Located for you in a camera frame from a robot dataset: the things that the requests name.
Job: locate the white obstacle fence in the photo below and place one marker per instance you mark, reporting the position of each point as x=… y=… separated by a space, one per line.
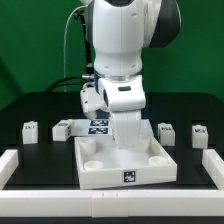
x=121 y=203

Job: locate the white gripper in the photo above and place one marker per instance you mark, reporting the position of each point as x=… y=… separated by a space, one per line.
x=126 y=128

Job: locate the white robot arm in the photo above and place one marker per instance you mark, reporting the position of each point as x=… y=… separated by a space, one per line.
x=119 y=30

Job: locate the white square tabletop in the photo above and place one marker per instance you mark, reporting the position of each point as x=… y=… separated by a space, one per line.
x=101 y=164

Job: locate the white fiducial marker sheet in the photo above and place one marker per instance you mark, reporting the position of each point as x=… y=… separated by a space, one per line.
x=84 y=127

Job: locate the black camera on stand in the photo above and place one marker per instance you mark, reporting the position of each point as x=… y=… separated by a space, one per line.
x=89 y=70

